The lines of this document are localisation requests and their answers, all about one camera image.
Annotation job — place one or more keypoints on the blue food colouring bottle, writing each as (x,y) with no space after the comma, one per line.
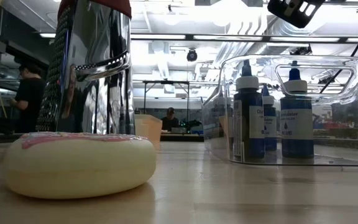
(270,124)
(255,121)
(297,124)

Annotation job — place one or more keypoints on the black lab robot arm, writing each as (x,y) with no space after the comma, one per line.
(190,124)

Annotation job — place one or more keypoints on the black boxy device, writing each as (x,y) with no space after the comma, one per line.
(301,51)

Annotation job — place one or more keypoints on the grey track fixture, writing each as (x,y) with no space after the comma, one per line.
(343,3)

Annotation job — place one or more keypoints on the black horizontal crossbar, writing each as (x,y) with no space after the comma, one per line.
(190,37)

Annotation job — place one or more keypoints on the person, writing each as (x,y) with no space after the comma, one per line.
(170,123)
(30,99)

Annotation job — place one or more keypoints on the clear plastic bin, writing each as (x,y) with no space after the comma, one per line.
(337,161)

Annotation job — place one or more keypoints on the shiny metal box grater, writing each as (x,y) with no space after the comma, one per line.
(104,31)

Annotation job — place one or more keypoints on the fluorescent tube light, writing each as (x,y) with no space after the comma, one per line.
(47,35)

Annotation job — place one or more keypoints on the pink frosted toy donut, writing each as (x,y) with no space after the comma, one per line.
(79,168)

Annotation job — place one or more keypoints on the black dome camera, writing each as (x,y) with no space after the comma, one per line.
(192,55)

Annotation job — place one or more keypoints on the black metal rig frame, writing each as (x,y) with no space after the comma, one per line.
(166,81)

